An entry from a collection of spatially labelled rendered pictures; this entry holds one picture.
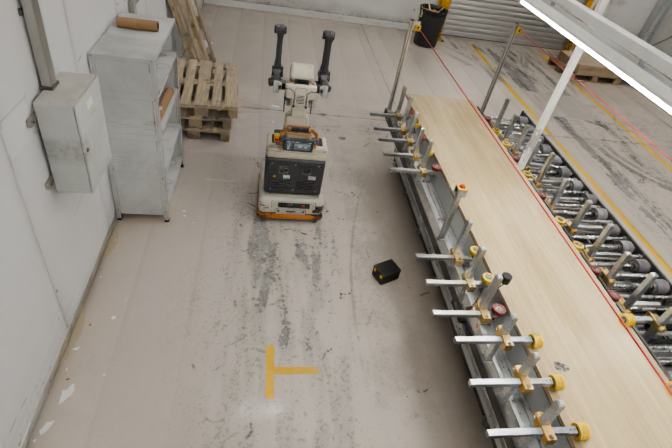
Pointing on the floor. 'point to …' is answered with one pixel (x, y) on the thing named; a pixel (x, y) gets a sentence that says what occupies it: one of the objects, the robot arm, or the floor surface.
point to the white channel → (579, 46)
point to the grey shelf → (140, 114)
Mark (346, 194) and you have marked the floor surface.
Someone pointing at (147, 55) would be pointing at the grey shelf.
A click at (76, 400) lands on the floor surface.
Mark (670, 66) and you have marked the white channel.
